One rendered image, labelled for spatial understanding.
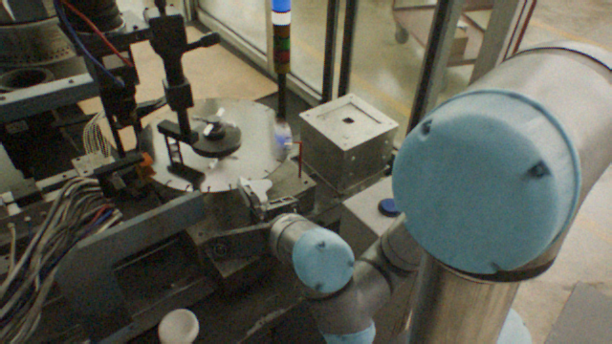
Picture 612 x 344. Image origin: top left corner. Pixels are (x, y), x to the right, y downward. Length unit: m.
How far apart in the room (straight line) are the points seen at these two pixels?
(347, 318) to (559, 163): 0.41
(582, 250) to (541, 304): 0.39
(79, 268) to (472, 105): 0.64
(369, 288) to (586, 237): 1.82
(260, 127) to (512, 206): 0.77
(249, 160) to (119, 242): 0.30
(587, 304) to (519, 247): 1.82
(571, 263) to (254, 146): 1.64
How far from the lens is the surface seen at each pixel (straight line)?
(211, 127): 0.95
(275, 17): 1.12
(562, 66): 0.38
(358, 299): 0.66
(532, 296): 2.08
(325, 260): 0.58
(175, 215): 0.80
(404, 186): 0.34
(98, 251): 0.79
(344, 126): 1.11
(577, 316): 2.08
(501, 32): 0.93
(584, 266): 2.29
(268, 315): 0.93
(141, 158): 0.93
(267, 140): 0.97
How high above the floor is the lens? 1.55
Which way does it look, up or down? 42 degrees down
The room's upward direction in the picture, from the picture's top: 2 degrees clockwise
